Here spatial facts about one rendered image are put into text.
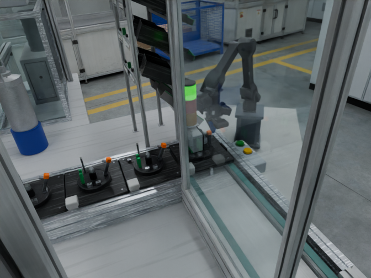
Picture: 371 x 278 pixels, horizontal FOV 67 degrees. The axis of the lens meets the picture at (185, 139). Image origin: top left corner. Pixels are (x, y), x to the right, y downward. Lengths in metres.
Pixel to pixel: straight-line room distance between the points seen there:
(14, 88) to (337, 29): 1.50
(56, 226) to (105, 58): 4.27
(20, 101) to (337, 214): 2.33
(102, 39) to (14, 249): 4.95
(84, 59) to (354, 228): 4.39
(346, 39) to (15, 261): 0.39
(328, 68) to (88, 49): 4.85
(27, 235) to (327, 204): 2.50
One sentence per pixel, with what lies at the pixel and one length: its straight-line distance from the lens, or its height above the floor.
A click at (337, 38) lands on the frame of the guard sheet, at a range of 0.39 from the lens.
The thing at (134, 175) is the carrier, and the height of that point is 0.97.
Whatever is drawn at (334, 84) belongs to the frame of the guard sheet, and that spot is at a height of 1.63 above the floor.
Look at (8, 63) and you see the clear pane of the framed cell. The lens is 1.97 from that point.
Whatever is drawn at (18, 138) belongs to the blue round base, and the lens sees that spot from 1.78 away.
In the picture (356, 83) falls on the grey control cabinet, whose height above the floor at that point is 0.31.
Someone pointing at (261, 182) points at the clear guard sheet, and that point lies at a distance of 0.61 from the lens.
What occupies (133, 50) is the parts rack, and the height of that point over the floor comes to 1.44.
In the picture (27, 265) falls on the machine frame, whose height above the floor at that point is 1.55.
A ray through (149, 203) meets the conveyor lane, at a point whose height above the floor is 0.91.
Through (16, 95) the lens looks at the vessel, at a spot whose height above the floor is 1.22.
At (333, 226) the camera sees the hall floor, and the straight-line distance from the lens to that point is 2.50.
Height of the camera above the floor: 1.77
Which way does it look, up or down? 33 degrees down
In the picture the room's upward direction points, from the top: 3 degrees counter-clockwise
